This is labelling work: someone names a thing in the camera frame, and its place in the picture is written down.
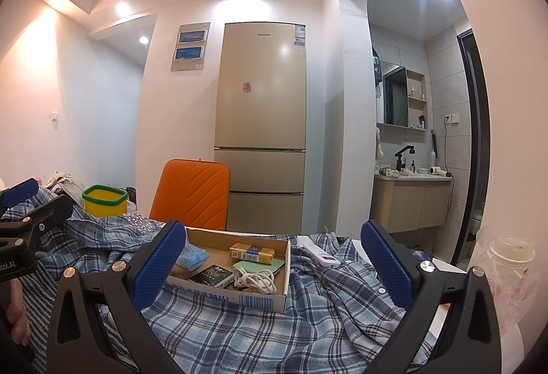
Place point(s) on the white takeaway cup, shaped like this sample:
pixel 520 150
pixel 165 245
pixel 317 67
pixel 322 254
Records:
pixel 511 260

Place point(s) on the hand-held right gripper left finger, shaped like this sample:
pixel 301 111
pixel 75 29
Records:
pixel 158 262

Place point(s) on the white wall socket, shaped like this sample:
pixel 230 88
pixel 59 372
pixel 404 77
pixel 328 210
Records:
pixel 451 119

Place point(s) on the black faucet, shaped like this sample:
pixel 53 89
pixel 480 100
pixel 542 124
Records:
pixel 401 159

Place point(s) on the beige cloth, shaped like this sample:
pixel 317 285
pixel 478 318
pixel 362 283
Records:
pixel 64 183

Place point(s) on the white power strip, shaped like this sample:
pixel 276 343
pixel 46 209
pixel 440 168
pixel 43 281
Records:
pixel 319 256

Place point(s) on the cardboard box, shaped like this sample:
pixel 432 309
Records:
pixel 218 256

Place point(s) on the person's left hand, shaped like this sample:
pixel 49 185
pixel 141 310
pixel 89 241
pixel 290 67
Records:
pixel 19 309

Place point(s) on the yellow basket with green rim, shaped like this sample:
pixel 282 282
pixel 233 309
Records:
pixel 105 202

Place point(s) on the grey wall panel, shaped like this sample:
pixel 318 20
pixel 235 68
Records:
pixel 191 46

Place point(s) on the blue foil packet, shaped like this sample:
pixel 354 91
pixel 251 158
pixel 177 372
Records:
pixel 421 256

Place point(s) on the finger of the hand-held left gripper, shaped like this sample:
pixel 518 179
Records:
pixel 47 213
pixel 19 193

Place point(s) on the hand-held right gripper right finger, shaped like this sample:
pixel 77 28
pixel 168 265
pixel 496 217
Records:
pixel 385 262

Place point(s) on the blue plaid shirt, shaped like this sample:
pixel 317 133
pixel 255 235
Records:
pixel 257 335

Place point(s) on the pale green pad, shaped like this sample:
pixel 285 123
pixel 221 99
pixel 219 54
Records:
pixel 269 269

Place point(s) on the yellow blue cigarette pack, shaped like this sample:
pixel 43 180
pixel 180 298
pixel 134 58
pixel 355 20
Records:
pixel 252 253

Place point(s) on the orange chair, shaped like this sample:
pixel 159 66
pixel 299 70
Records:
pixel 190 194

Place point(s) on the floral patterned cloth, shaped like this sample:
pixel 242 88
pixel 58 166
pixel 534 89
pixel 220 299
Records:
pixel 145 224

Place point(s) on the small black box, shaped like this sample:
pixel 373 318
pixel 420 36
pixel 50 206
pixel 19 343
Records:
pixel 212 275

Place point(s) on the white hair dryer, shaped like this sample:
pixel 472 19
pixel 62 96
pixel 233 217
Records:
pixel 439 171

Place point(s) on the beige refrigerator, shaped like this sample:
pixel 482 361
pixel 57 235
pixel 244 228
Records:
pixel 261 108

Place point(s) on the beige vanity cabinet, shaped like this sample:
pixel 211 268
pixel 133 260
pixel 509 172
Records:
pixel 406 202

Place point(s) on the bathroom mirror cabinet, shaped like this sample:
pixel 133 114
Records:
pixel 402 95

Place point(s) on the dark door frame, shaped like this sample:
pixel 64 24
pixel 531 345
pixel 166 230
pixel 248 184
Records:
pixel 469 142

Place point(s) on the blue face mask pack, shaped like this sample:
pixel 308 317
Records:
pixel 193 257

